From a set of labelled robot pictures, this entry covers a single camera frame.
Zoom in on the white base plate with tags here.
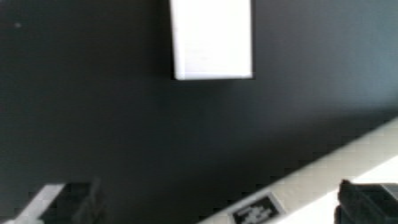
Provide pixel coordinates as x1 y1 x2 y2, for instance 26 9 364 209
197 118 398 224

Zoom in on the white desk leg block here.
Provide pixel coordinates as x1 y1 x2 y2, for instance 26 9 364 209
168 0 253 81

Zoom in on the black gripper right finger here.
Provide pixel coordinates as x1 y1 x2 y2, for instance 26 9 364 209
333 180 398 224

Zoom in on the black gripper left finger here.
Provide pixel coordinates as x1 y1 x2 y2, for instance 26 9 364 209
6 179 106 224

